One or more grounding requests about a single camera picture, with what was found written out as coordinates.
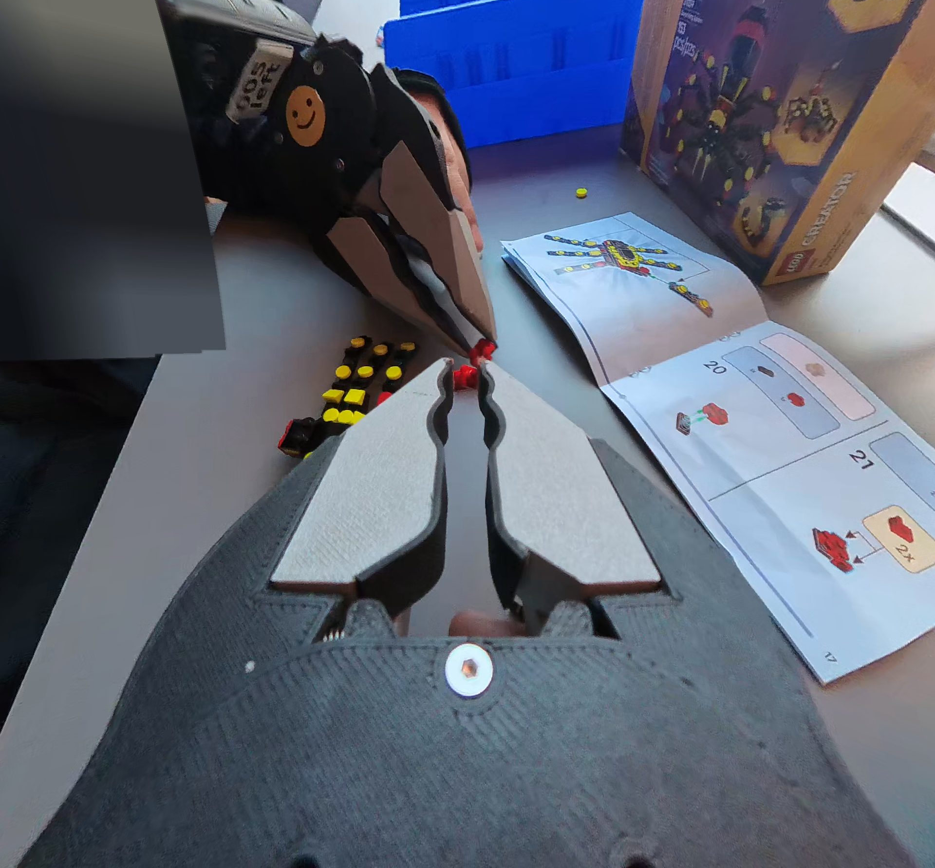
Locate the person's dark blue clothing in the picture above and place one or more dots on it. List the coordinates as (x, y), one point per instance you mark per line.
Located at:
(58, 517)

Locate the black yellow lego spider model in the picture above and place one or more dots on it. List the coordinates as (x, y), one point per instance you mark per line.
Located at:
(354, 397)

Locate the lego set box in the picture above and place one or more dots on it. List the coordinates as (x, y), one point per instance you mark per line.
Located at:
(767, 115)

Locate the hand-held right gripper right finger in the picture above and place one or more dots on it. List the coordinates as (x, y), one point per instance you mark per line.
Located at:
(570, 510)

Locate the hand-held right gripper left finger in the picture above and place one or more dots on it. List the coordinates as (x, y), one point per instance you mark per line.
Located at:
(365, 503)

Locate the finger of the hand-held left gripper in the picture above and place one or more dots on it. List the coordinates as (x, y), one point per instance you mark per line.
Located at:
(431, 225)
(380, 261)

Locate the lego instruction booklet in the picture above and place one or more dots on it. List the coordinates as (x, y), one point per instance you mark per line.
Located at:
(730, 444)

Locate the person's left forearm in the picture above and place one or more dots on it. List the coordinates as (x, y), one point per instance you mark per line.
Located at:
(431, 97)

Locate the red angular lego piece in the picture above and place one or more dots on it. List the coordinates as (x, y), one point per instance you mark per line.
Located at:
(464, 376)

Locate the person's right hand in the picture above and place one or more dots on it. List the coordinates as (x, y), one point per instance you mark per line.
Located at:
(486, 623)

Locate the white flat sheet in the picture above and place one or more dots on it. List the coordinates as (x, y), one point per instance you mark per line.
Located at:
(913, 203)

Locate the red round lego piece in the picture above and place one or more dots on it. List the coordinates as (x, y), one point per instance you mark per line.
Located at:
(483, 351)

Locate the person's left hand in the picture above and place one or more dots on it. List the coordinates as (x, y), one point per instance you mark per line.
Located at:
(464, 181)

